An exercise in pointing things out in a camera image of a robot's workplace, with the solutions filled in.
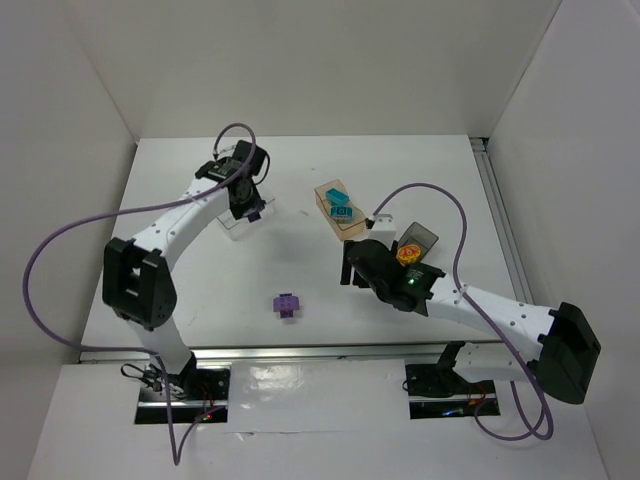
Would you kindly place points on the light purple lego piece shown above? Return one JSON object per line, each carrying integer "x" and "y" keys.
{"x": 286, "y": 306}

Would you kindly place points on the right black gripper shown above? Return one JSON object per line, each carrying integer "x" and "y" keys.
{"x": 345, "y": 270}

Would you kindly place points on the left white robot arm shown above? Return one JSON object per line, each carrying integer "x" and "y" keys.
{"x": 137, "y": 273}

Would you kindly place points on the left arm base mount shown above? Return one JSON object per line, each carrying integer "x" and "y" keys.
{"x": 207, "y": 395}

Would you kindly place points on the long teal lego brick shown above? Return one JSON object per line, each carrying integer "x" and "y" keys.
{"x": 342, "y": 214}

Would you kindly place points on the clear plastic container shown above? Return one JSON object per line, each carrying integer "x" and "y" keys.
{"x": 240, "y": 229}

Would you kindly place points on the curved teal lego brick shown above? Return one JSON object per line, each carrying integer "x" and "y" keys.
{"x": 336, "y": 197}

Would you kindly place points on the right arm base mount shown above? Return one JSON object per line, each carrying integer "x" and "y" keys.
{"x": 437, "y": 394}

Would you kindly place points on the aluminium rail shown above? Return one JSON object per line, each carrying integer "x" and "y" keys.
{"x": 401, "y": 350}
{"x": 515, "y": 267}

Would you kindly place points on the aluminium rail front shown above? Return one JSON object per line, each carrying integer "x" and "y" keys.
{"x": 401, "y": 350}

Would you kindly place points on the yellow orange printed lego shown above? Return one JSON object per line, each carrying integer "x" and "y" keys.
{"x": 409, "y": 254}

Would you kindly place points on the grey plastic container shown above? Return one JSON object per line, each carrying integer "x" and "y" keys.
{"x": 416, "y": 233}

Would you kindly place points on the aluminium rail right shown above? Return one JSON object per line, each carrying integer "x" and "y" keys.
{"x": 515, "y": 267}

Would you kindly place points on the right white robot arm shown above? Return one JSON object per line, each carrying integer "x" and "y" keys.
{"x": 557, "y": 345}

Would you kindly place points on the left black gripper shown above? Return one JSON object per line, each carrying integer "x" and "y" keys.
{"x": 245, "y": 198}

